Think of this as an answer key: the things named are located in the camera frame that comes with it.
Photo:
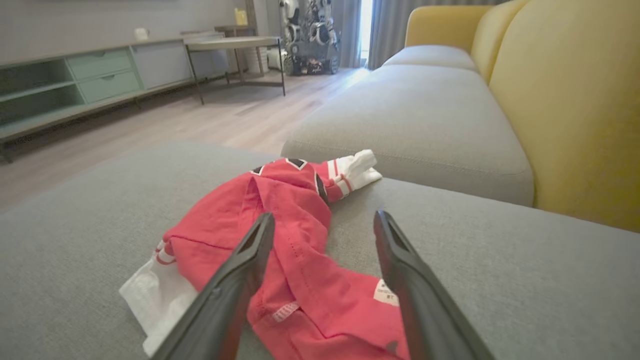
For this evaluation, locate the pale green tv console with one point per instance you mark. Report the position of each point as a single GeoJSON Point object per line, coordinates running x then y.
{"type": "Point", "coordinates": [105, 85]}

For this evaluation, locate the narrow grey curtain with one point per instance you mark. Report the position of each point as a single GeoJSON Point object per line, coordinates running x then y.
{"type": "Point", "coordinates": [350, 30]}

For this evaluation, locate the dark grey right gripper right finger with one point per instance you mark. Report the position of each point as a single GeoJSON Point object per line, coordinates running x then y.
{"type": "Point", "coordinates": [425, 310]}

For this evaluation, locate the yellow box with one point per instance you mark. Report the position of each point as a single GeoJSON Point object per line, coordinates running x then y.
{"type": "Point", "coordinates": [241, 17]}

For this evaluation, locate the red jersey with white sleeves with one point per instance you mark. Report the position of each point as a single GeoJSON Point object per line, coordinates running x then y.
{"type": "Point", "coordinates": [300, 210]}

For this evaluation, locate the large yellow sofa back cushion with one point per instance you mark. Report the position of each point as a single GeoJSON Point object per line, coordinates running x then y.
{"type": "Point", "coordinates": [575, 100]}

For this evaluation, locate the white mug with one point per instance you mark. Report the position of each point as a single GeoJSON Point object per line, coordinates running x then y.
{"type": "Point", "coordinates": [141, 34]}

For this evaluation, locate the metal frame side table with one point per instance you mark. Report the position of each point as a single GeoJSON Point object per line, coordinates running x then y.
{"type": "Point", "coordinates": [235, 43]}

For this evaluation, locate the white bucket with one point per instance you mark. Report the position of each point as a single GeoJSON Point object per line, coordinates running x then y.
{"type": "Point", "coordinates": [257, 60]}

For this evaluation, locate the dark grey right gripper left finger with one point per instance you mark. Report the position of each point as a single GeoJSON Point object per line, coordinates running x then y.
{"type": "Point", "coordinates": [225, 305]}

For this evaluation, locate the large grey sofa seat cushion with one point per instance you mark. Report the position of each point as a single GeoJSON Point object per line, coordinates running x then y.
{"type": "Point", "coordinates": [410, 125]}

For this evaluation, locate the grey sofa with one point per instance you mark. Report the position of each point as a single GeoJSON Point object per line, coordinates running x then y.
{"type": "Point", "coordinates": [500, 275]}

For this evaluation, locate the white and black robot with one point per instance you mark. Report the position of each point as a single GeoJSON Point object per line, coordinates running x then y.
{"type": "Point", "coordinates": [310, 50]}

